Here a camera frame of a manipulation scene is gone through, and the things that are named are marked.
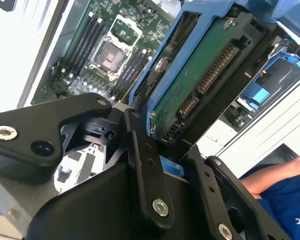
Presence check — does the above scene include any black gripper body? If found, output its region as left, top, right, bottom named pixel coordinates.
left=24, top=161, right=211, bottom=240

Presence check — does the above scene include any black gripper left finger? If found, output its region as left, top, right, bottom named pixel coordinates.
left=0, top=92, right=176, bottom=228

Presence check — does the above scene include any hard disk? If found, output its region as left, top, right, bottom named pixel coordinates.
left=128, top=0, right=300, bottom=181

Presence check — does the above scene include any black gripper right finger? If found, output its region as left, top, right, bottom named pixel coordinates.
left=184, top=146, right=291, bottom=240

